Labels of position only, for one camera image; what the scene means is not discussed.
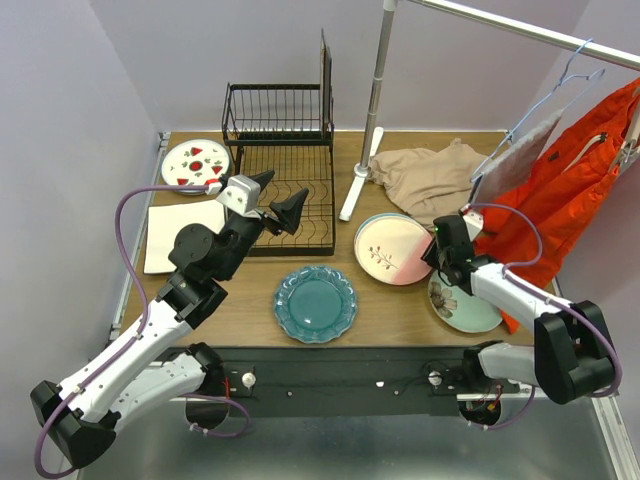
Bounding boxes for mint green plate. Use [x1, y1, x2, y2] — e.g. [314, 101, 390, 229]
[428, 275, 502, 334]

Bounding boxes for pink plate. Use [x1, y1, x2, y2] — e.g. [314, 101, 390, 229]
[354, 225, 432, 286]

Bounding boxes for beige plate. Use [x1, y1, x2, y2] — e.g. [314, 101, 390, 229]
[354, 212, 420, 250]

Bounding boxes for teal scalloped plate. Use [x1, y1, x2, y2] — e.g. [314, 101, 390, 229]
[273, 265, 358, 345]

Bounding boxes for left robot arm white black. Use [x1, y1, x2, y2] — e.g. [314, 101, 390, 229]
[30, 170, 309, 479]

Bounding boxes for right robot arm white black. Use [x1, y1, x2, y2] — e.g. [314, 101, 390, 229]
[422, 213, 622, 405]

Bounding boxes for silver clothes rack stand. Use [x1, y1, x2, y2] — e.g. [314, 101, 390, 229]
[339, 1, 639, 222]

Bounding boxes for beige cloth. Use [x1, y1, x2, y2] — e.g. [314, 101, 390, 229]
[369, 138, 486, 231]

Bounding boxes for orange garment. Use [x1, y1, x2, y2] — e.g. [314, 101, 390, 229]
[474, 76, 640, 334]

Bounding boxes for grey cloth on hanger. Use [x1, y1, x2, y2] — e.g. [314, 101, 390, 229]
[469, 109, 564, 203]

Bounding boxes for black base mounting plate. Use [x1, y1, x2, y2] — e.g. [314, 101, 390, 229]
[215, 347, 520, 418]

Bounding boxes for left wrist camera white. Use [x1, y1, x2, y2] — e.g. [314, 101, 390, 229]
[205, 175, 261, 218]

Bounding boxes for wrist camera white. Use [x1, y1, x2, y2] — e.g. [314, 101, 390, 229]
[205, 175, 261, 218]
[459, 205, 484, 241]

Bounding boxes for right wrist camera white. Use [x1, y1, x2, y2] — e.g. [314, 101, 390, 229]
[459, 205, 484, 241]

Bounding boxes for black wire dish rack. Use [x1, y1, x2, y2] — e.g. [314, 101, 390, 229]
[222, 83, 336, 257]

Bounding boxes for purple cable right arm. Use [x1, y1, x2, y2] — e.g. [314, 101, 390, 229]
[464, 202, 624, 431]

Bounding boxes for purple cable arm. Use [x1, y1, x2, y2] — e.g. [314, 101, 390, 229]
[32, 182, 251, 477]
[464, 202, 624, 431]

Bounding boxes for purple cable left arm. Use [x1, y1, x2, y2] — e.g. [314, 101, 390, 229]
[32, 182, 251, 477]

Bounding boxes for blue wire hanger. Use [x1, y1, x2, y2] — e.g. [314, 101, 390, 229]
[469, 37, 607, 183]

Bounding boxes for aluminium rail frame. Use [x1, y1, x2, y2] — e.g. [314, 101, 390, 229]
[54, 131, 640, 480]

